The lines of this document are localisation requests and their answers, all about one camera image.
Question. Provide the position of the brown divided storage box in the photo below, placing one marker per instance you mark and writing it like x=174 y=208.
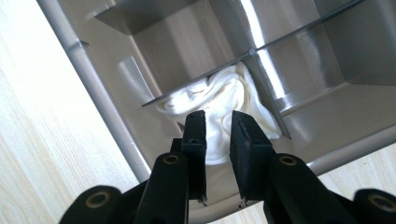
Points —
x=311 y=124

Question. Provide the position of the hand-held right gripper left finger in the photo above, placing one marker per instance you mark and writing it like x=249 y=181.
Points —
x=196 y=149

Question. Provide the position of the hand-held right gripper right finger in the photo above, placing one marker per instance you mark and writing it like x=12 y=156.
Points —
x=252 y=161

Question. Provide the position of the white sock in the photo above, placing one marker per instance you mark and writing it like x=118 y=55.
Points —
x=224 y=90
x=218 y=143

